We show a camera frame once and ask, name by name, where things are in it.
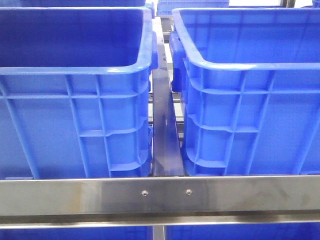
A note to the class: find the rear centre blue crate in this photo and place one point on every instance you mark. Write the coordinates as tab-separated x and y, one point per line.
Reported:
165	7

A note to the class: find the blue plastic bin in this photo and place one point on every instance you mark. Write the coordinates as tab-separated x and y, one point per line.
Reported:
74	92
249	79

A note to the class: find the left blue plastic bin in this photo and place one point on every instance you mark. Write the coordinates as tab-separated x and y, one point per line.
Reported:
74	92

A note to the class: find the right blue plastic bin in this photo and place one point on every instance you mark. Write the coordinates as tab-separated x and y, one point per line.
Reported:
249	79

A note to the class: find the stainless steel rack frame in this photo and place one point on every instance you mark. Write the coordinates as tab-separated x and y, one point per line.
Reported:
168	196

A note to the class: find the rear left blue bin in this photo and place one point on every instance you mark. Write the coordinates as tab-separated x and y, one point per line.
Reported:
80	3

